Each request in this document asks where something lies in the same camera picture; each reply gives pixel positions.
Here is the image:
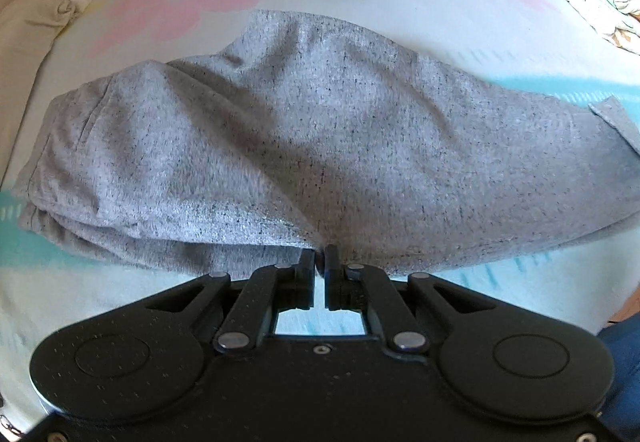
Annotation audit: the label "blue clothed operator leg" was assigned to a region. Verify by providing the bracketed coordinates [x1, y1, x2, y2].
[598, 314, 640, 441]

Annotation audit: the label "pastel floral bed sheet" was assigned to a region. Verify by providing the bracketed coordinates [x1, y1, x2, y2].
[1, 0, 639, 431]

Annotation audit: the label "grey speckled pants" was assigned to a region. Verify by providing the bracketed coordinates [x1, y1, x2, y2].
[14, 10, 639, 274]

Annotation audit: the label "cream rolled bed bumper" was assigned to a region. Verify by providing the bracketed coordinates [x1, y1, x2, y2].
[1, 0, 93, 172]

